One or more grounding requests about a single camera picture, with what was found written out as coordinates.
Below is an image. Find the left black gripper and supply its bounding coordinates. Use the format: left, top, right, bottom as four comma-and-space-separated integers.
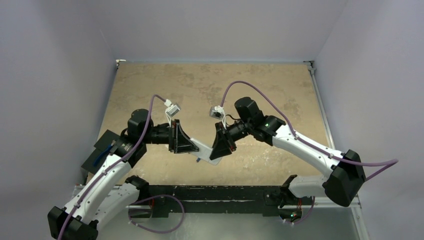
141, 118, 199, 153

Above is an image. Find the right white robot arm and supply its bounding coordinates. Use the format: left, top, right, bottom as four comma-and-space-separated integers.
208, 97, 366, 207

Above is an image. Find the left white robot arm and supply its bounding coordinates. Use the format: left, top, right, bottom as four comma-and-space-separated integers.
47, 105, 211, 240

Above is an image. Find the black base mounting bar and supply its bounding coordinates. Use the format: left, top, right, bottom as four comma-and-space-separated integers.
125, 175, 313, 221

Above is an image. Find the black box with blue tool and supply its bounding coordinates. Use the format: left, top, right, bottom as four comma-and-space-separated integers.
81, 130, 120, 174

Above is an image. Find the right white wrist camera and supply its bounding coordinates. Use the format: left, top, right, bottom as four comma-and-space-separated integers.
209, 105, 227, 129

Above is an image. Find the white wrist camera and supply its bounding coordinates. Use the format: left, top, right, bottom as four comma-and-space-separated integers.
164, 99, 181, 126
209, 105, 227, 129

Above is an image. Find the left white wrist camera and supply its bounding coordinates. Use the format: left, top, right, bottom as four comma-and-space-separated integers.
164, 99, 181, 126

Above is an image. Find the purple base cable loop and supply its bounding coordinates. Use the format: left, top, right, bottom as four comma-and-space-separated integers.
127, 194, 185, 235

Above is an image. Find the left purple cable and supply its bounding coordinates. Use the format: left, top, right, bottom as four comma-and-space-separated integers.
56, 94, 168, 240

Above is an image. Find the aluminium frame rail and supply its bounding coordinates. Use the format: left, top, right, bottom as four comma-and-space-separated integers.
304, 61, 369, 240

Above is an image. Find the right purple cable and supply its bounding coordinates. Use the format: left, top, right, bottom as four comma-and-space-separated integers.
220, 80, 399, 182

